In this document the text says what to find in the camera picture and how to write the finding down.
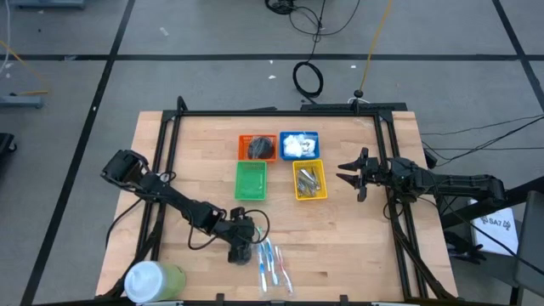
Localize white cardboard box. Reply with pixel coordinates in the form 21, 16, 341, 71
467, 198, 520, 257

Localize red toothbrush in bag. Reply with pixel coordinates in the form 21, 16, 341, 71
274, 245, 295, 297

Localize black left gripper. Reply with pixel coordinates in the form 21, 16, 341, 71
227, 207, 261, 265

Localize grey table foot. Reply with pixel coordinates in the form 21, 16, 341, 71
0, 95, 46, 110
8, 0, 86, 10

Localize yellow plastic basket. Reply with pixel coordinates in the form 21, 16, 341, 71
292, 159, 329, 201

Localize black hanging cable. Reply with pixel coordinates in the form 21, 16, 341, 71
309, 0, 328, 64

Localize black metal table frame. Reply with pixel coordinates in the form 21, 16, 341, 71
95, 95, 459, 306

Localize green plastic basket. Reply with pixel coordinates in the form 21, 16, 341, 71
234, 160, 268, 201

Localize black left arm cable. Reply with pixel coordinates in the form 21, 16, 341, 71
187, 207, 271, 252

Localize black metal beam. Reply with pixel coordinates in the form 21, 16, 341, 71
439, 175, 544, 230

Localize black round pad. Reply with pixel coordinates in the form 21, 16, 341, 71
250, 142, 273, 161
247, 136, 269, 159
254, 135, 275, 157

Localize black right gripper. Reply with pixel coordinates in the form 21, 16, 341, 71
335, 147, 388, 203

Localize white cotton bag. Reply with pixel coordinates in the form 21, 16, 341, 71
283, 133, 303, 157

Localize orange plastic basket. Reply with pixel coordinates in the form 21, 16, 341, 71
237, 134, 279, 164

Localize black floor cable loops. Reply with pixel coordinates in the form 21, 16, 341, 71
263, 0, 362, 37

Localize green disinfecting wipes canister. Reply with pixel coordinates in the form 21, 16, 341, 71
123, 259, 187, 304

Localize coiled black floor cable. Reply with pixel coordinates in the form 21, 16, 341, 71
292, 61, 326, 99

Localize black floor object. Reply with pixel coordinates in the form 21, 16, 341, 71
0, 132, 18, 156

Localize yellow hanging cable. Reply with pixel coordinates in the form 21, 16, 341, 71
359, 0, 394, 91
0, 40, 51, 95

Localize blue plastic basket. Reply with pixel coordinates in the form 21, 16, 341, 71
279, 130, 320, 162

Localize blue toothbrush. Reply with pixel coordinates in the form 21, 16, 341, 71
263, 237, 280, 286
257, 244, 269, 293

